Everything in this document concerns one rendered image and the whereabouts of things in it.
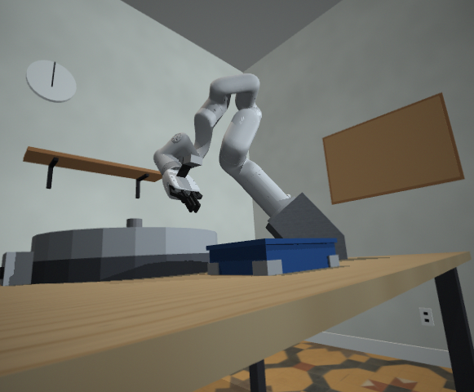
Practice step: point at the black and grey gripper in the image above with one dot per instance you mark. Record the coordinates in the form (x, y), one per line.
(183, 189)

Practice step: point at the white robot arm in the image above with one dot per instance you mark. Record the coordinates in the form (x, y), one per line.
(235, 144)

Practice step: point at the blue crate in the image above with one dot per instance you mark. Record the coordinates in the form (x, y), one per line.
(270, 256)

